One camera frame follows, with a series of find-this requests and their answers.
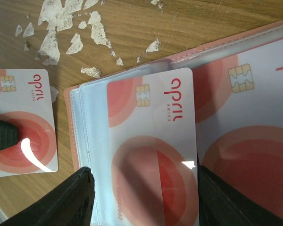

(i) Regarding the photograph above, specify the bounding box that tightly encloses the red white credit card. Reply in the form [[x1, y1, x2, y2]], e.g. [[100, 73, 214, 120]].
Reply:
[[192, 38, 283, 219]]

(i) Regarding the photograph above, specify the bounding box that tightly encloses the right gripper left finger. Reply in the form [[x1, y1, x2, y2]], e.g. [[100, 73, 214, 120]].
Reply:
[[1, 167, 95, 226]]

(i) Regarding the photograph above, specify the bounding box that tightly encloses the pink card holder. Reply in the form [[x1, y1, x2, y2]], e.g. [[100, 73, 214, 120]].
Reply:
[[64, 20, 283, 226]]

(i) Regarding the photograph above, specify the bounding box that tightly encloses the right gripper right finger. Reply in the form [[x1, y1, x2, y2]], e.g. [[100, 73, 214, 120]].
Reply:
[[198, 153, 283, 226]]

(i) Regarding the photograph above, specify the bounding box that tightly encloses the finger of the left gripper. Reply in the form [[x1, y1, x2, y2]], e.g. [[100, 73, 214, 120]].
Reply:
[[0, 120, 19, 151]]

